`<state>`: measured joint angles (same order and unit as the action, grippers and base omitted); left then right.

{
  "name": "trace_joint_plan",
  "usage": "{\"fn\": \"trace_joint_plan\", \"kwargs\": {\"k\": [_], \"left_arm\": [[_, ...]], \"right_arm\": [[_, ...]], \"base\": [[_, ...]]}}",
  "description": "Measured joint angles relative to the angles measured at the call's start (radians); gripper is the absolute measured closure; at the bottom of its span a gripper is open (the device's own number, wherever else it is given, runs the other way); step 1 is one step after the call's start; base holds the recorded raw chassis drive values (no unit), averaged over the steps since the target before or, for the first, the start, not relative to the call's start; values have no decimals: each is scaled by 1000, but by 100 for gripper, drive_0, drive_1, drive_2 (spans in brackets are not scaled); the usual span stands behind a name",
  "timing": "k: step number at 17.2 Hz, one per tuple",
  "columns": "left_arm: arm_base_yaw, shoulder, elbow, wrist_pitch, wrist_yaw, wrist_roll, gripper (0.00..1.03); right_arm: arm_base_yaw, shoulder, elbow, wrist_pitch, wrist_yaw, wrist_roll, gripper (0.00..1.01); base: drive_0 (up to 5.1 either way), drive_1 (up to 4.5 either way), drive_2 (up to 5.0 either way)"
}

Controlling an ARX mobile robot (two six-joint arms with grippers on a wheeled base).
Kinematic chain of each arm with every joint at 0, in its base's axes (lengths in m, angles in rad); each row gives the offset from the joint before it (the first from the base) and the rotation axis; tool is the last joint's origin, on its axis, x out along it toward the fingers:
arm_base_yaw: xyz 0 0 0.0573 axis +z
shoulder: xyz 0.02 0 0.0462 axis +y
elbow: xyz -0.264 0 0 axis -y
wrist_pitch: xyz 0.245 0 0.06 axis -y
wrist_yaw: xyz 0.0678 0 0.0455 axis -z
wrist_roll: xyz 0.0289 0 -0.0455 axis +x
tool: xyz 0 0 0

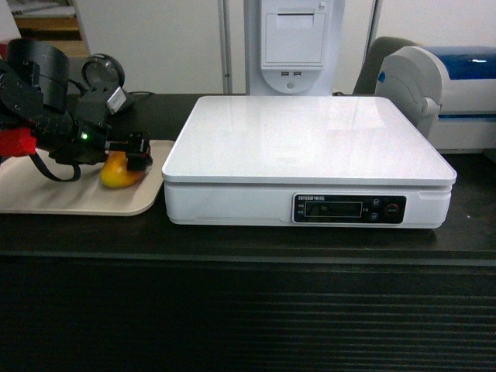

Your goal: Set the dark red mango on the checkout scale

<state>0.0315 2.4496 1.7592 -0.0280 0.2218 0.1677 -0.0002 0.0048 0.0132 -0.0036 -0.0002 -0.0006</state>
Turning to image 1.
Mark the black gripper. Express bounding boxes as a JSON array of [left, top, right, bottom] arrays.
[[33, 91, 152, 171]]

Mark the black slatted checkout counter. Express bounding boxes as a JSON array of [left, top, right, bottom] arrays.
[[0, 92, 496, 372]]

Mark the white digital checkout scale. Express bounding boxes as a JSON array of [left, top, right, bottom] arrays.
[[162, 96, 456, 229]]

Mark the white blue label printer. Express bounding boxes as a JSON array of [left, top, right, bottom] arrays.
[[375, 46, 495, 153]]

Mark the red yellow mango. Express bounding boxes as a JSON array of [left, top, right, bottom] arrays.
[[100, 151, 146, 188]]

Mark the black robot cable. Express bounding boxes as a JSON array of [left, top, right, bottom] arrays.
[[29, 149, 82, 183]]

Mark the white receipt printer kiosk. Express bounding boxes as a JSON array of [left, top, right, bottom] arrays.
[[244, 0, 377, 97]]

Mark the beige plastic tray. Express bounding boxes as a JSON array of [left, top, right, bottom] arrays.
[[1, 140, 174, 216]]

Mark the red wrist camera mount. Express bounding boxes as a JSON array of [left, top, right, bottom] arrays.
[[0, 127, 36, 157]]

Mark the black round barcode scanner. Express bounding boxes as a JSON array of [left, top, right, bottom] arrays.
[[81, 53, 135, 115]]

